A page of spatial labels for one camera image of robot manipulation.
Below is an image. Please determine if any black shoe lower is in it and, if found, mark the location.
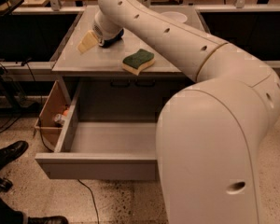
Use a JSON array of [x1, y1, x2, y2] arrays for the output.
[[28, 216, 68, 224]]

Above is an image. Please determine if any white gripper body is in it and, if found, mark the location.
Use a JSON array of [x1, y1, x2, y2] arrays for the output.
[[92, 11, 123, 44]]

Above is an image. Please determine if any blue pepsi can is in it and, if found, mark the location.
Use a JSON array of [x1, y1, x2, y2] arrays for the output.
[[99, 29, 124, 48]]

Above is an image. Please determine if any green yellow sponge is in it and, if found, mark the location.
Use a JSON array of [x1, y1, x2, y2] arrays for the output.
[[122, 49, 155, 76]]

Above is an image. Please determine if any white bowl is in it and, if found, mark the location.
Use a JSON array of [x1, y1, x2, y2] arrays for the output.
[[162, 11, 188, 23]]

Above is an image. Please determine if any grey cabinet table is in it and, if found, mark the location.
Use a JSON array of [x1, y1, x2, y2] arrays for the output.
[[51, 5, 225, 110]]

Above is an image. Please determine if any black shoe upper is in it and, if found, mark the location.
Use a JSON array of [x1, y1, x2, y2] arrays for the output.
[[0, 141, 29, 171]]

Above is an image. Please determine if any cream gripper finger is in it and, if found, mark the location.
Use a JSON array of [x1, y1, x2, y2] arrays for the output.
[[77, 30, 98, 53]]

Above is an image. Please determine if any black shoe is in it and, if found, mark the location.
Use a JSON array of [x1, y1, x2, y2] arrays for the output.
[[28, 216, 68, 224], [0, 141, 29, 171]]

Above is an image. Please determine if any black floor cable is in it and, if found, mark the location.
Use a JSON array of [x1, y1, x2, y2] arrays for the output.
[[77, 179, 101, 224]]

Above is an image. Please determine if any cardboard box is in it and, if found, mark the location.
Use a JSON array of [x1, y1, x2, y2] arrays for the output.
[[35, 81, 68, 150]]

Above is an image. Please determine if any orange object in box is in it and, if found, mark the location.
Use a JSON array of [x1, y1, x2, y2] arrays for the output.
[[63, 108, 69, 117]]

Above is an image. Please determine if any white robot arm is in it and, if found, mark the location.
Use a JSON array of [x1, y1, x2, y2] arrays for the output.
[[93, 0, 280, 224]]

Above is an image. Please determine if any grey open top drawer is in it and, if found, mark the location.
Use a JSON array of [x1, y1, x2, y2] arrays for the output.
[[35, 81, 162, 180]]

